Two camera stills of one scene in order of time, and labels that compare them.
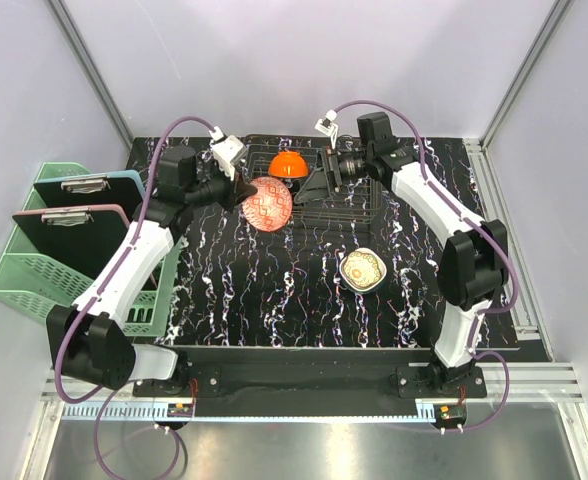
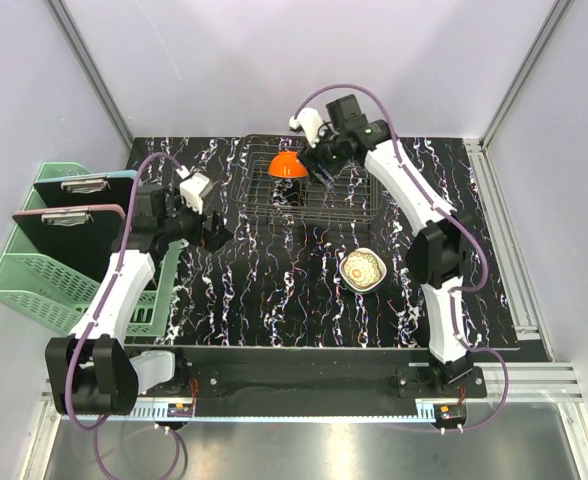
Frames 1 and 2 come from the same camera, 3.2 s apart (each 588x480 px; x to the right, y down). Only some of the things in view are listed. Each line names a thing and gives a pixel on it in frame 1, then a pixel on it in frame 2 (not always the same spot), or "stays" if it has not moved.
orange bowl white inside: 288,165 stays
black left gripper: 243,190 -> 214,237
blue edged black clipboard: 125,189 stays
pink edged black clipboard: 83,238 stays
